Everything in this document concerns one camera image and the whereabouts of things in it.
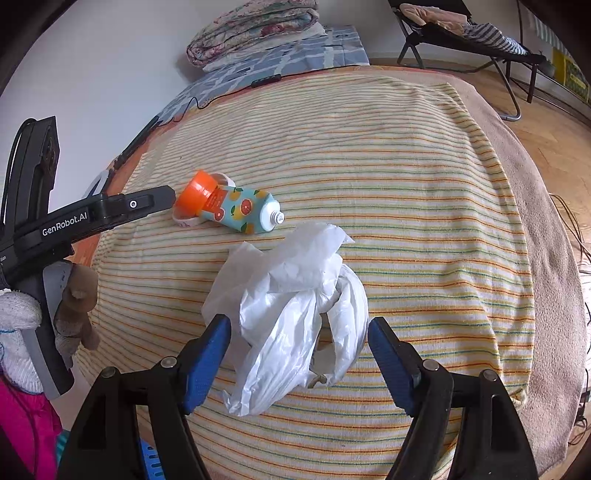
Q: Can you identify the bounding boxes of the striped yellow towel blanket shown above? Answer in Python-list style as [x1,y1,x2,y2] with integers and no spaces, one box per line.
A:
[73,68,588,480]

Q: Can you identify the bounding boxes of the left hand white glove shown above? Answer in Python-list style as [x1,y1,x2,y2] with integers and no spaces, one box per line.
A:
[1,261,100,400]

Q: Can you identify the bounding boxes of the folded floral quilt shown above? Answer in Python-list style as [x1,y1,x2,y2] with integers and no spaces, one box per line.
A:
[186,1,320,67]

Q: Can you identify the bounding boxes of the yellow crate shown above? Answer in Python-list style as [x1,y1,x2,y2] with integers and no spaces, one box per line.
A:
[552,48,590,103]

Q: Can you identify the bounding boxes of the white plastic bag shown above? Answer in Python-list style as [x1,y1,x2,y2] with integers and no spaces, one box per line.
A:
[201,222,369,417]

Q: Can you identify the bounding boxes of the black cable remote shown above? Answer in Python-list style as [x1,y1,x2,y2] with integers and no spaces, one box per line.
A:
[250,74,283,89]

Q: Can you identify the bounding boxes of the striped clothes on chair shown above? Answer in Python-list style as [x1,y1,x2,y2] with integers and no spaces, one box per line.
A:
[463,23,529,55]

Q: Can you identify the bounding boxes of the blue checked bed sheet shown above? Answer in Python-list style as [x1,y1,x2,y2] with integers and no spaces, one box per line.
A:
[186,26,370,97]

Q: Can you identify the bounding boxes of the black folding chair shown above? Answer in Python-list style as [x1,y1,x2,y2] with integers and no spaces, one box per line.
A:
[389,1,547,122]

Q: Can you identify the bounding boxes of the blue plastic basket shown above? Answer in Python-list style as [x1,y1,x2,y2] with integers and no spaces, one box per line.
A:
[140,439,165,480]

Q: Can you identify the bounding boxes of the beige cloth on chair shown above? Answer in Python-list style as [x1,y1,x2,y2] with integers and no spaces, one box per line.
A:
[399,3,468,36]

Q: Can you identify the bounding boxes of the orange print cream tube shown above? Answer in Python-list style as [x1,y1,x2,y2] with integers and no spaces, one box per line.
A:
[172,170,284,235]

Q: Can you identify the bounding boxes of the white ring light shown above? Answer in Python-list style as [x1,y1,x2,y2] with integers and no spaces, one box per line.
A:
[82,168,114,199]

